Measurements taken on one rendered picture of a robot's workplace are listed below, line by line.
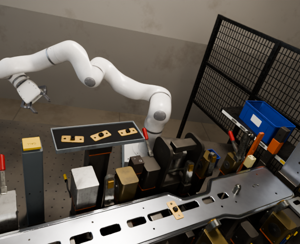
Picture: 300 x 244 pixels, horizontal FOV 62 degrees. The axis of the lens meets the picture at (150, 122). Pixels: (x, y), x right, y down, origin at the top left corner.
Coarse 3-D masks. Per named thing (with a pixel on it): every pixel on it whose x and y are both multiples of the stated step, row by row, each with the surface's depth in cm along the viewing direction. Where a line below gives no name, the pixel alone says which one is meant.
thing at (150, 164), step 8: (144, 160) 110; (152, 160) 111; (144, 168) 107; (152, 168) 107; (160, 168) 108; (144, 176) 108; (152, 176) 108; (144, 184) 109; (152, 184) 112; (136, 192) 118; (144, 192) 114
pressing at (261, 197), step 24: (264, 168) 137; (216, 192) 114; (240, 192) 118; (264, 192) 121; (288, 192) 125; (72, 216) 89; (96, 216) 91; (120, 216) 93; (144, 216) 96; (168, 216) 98; (192, 216) 100; (216, 216) 103; (240, 216) 106; (0, 240) 78; (24, 240) 79; (48, 240) 81; (96, 240) 84; (120, 240) 86; (144, 240) 88
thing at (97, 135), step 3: (102, 132) 106; (105, 132) 107; (108, 132) 107; (93, 135) 104; (96, 135) 104; (99, 135) 104; (102, 135) 104; (105, 135) 105; (108, 135) 106; (93, 138) 102; (96, 138) 102; (99, 138) 103; (102, 138) 103
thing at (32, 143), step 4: (24, 140) 93; (28, 140) 93; (32, 140) 94; (36, 140) 94; (24, 144) 91; (28, 144) 92; (32, 144) 92; (36, 144) 93; (40, 144) 93; (24, 148) 90; (28, 148) 90; (32, 148) 91; (36, 148) 92; (40, 148) 93
